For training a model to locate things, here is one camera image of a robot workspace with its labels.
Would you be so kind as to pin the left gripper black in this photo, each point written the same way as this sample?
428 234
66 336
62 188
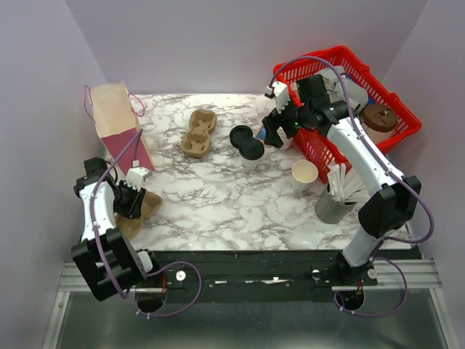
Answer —
134 209

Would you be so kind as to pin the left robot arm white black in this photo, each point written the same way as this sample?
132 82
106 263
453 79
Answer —
107 261

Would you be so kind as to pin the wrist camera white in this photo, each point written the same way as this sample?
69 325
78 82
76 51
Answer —
136 177
278 91

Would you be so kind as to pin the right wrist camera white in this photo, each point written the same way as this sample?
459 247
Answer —
278 91

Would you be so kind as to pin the aluminium rail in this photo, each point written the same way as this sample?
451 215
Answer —
415 274

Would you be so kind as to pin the grey metal straw holder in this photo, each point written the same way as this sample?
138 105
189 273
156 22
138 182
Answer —
330 211

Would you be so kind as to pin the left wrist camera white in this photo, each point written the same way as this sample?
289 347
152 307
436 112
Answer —
136 177

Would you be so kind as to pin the red plastic basket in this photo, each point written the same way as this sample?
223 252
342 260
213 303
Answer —
315 147

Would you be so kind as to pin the pink paper bag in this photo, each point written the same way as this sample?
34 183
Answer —
116 122

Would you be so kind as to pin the brown lid tub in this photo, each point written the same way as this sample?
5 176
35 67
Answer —
379 122

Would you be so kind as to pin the white wrapped straws bundle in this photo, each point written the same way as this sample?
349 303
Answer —
345 185

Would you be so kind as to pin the grey white plastic bag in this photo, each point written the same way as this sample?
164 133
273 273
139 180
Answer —
358 97

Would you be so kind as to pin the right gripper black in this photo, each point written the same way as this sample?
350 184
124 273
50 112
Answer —
272 121

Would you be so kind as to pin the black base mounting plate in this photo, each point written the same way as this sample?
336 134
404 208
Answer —
178 275

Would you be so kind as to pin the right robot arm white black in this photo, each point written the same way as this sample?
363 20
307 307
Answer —
392 196

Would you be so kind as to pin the white paper cup stack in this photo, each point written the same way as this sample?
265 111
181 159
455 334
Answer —
283 144

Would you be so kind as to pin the black coffee cup lid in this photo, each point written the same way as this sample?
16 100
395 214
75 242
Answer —
251 149

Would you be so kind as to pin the blue orange sponge pack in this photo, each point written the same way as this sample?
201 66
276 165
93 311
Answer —
261 134

